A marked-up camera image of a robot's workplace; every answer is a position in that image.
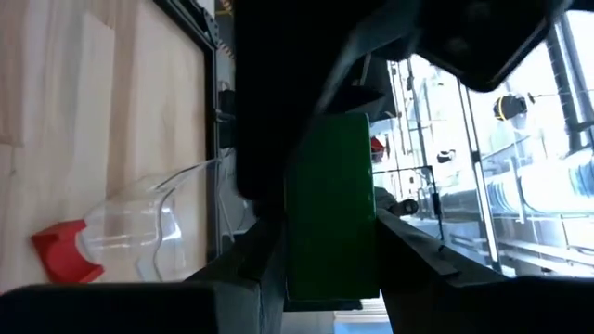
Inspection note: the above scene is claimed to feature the black metal table frame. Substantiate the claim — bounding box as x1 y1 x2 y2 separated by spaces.
152 0 223 263

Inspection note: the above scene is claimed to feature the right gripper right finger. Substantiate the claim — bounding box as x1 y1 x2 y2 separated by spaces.
376 208 510 334

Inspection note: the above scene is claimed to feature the red arch block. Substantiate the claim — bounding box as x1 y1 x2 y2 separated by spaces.
30 219 106 285

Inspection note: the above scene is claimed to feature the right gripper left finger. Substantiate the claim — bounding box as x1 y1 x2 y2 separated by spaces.
185 213 289 334

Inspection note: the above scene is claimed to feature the clear plastic bin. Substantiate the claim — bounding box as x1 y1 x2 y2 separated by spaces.
76 158 224 284

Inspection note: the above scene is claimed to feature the green rectangular block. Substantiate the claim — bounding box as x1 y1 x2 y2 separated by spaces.
283 112 378 302

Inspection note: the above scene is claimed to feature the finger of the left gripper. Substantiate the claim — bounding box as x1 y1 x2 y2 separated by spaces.
233 0 389 206
324 84 386 115

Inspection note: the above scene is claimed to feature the black round ceiling fixture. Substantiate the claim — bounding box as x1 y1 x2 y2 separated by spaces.
492 94 529 122

